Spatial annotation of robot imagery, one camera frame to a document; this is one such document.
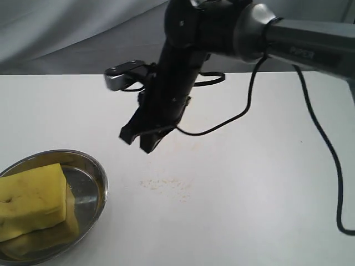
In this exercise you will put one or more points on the yellow sponge block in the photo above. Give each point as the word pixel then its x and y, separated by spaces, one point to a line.
pixel 38 199

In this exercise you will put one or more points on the grey backdrop cloth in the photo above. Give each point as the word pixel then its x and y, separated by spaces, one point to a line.
pixel 78 37

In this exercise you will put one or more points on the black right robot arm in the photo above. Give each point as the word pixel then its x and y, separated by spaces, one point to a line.
pixel 238 29

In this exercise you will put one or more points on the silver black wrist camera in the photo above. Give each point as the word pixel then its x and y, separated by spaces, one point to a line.
pixel 123 76

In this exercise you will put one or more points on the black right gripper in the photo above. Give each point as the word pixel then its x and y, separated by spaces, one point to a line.
pixel 165 97

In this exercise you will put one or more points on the round stainless steel pan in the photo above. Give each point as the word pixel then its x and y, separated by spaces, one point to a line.
pixel 88 186

